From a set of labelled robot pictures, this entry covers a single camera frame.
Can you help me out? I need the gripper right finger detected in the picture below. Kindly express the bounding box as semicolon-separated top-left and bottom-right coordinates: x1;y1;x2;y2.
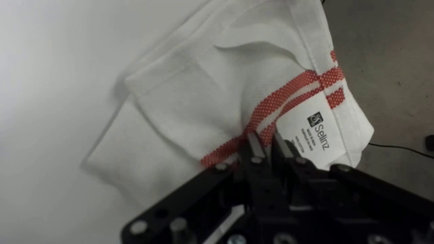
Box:
272;131;434;244

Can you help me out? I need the black cable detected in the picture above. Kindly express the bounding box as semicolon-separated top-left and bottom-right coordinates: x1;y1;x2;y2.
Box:
368;135;434;160

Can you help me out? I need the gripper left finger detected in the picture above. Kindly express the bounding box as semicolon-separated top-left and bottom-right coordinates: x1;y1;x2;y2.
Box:
121;131;286;244

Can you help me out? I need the white towel with red stripes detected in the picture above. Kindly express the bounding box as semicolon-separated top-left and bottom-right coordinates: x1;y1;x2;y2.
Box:
82;0;375;208

